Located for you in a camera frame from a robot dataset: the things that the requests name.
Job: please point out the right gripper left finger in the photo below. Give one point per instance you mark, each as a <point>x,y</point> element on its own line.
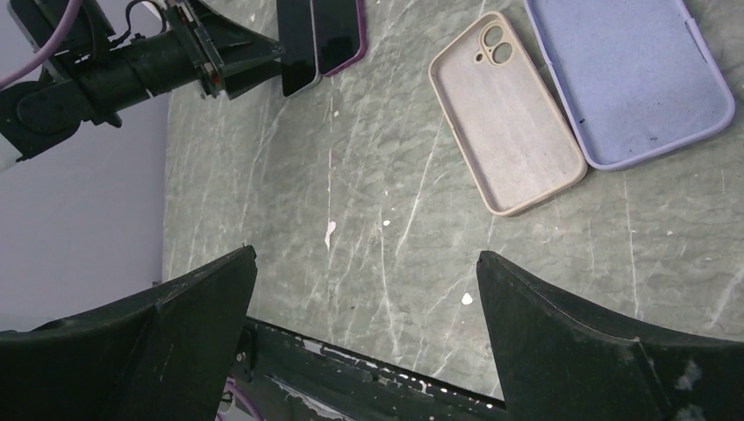
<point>161,354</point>

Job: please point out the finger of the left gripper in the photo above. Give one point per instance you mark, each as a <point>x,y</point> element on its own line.
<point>231,42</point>
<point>241,83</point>

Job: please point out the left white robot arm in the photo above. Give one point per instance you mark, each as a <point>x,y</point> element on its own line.
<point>82,71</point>

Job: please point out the grey silver phone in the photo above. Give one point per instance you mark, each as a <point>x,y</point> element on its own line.
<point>296,31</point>

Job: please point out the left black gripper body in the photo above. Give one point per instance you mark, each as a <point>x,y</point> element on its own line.
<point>210,73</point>

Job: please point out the purple phone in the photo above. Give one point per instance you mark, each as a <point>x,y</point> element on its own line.
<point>340,29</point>

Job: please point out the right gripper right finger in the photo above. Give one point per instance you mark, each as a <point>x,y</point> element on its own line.
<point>562,357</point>

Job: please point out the black base frame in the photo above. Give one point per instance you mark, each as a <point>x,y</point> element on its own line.
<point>284,375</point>

